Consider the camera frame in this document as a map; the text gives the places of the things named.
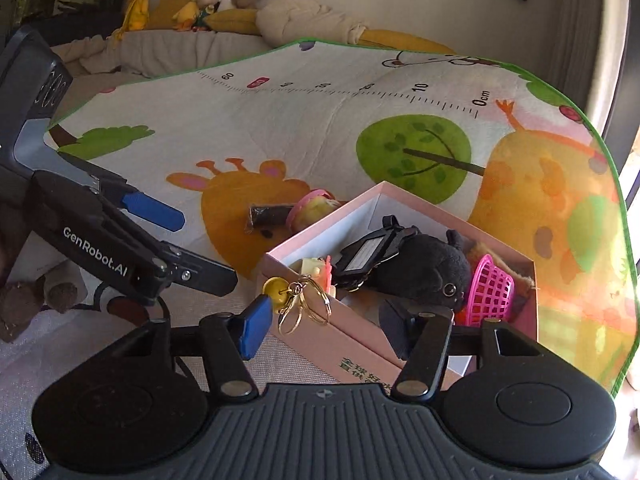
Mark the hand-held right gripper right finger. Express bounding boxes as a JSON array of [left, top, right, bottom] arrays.
[[378, 297, 543, 401]]

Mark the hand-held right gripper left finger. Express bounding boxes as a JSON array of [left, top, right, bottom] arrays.
[[117, 294, 275, 401]]

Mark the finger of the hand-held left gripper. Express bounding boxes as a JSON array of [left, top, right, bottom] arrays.
[[127, 241, 239, 307], [87, 171, 186, 233]]

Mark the pink cardboard box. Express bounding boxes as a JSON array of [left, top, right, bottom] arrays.
[[260, 181, 538, 386]]

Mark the yellow bell keyring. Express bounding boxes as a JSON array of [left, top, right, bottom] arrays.
[[262, 275, 333, 336]]

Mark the black plush toy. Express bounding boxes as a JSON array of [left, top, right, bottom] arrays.
[[372, 229, 473, 311]]

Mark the pale yellow toy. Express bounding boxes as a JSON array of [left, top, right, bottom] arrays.
[[300, 255, 337, 291]]

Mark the pink plastic toy basket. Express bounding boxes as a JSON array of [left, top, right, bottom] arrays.
[[457, 254, 516, 328]]

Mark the person's left hand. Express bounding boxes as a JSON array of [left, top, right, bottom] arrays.
[[0, 200, 81, 343]]

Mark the black bar-shaped object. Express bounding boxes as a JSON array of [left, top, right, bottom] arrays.
[[245, 203, 301, 236]]

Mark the yellow pink cupcake toy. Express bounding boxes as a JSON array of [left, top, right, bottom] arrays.
[[286, 189, 346, 233]]

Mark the beige bed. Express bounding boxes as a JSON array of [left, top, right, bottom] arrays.
[[50, 25, 281, 78]]

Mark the printed cartoon play mat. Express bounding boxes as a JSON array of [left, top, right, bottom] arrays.
[[0, 37, 637, 480]]

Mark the yellow plush duck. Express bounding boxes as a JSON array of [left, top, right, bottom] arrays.
[[172, 0, 201, 31]]

